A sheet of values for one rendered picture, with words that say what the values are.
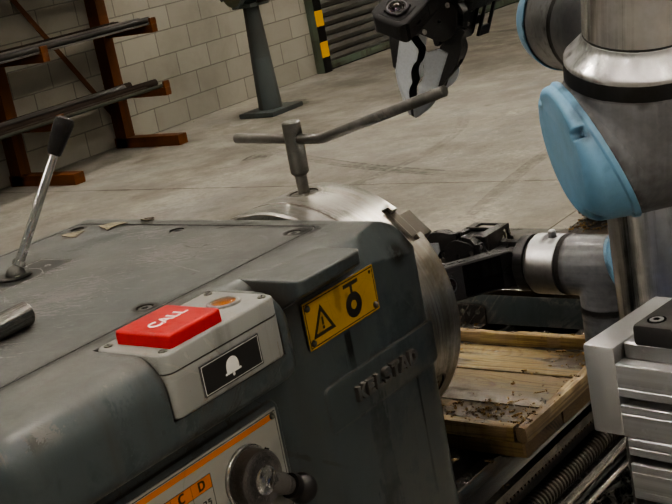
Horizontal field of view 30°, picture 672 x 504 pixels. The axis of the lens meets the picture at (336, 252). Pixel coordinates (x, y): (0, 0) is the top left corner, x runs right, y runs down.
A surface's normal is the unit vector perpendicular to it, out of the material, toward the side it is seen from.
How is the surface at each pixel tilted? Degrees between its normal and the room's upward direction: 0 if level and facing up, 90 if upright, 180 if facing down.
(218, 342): 90
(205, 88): 90
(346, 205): 23
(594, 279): 90
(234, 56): 90
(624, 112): 102
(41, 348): 0
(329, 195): 14
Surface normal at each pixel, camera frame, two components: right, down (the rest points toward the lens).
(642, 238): -0.29, 0.31
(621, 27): -0.46, 0.51
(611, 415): -0.68, 0.32
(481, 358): -0.18, -0.95
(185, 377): 0.79, 0.02
